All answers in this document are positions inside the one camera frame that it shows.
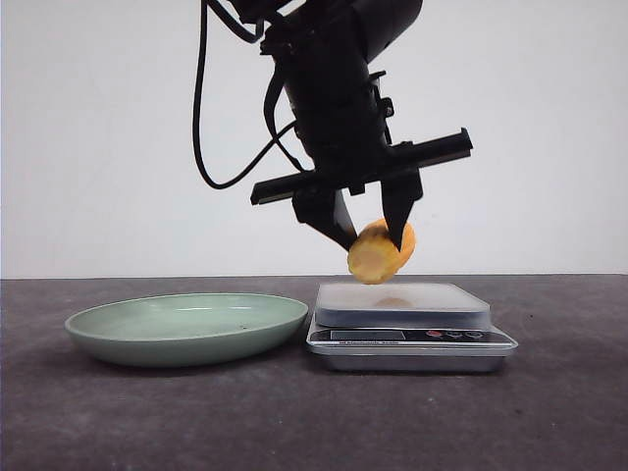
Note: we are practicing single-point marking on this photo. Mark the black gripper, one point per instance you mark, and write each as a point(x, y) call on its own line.
point(341, 121)

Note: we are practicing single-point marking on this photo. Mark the yellow corn cob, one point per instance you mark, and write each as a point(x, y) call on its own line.
point(373, 259)

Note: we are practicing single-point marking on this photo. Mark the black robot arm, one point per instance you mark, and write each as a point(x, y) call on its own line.
point(322, 51)

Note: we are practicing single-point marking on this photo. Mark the silver digital kitchen scale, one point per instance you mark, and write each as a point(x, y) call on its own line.
point(423, 327)

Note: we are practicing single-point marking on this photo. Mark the green round plate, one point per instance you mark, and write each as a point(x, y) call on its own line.
point(189, 329)

